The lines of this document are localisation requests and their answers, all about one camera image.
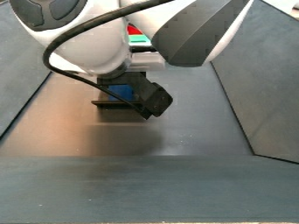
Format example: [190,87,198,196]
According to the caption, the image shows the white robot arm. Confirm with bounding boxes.
[9,0,254,78]

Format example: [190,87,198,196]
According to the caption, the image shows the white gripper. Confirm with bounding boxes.
[127,52,166,72]

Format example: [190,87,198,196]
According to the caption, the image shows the green shape sorter block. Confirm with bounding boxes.
[129,34,151,46]

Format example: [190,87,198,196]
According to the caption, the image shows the red rectangular block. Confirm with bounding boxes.
[127,24,143,35]

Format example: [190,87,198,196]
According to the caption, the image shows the blue oval cylinder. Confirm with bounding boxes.
[109,85,135,101]

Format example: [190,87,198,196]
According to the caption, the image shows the black camera cable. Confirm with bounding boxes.
[42,0,177,113]

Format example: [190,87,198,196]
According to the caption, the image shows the black curved fixture stand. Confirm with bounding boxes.
[91,73,146,109]

